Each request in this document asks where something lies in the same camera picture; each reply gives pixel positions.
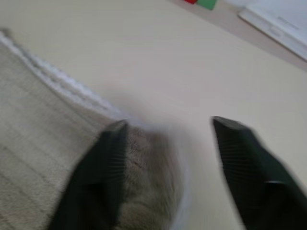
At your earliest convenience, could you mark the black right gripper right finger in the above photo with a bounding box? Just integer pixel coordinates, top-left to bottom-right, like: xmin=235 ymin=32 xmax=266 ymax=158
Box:
xmin=211 ymin=116 xmax=307 ymax=230

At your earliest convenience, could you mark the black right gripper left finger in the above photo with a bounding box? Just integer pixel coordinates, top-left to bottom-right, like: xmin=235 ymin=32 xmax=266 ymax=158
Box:
xmin=48 ymin=119 xmax=129 ymax=230

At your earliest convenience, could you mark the grey towel with white trim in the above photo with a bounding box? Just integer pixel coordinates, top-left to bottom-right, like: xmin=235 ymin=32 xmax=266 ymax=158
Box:
xmin=0 ymin=28 xmax=190 ymax=230

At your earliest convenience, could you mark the green block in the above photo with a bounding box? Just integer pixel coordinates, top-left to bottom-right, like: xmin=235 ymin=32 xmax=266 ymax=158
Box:
xmin=196 ymin=0 xmax=216 ymax=11

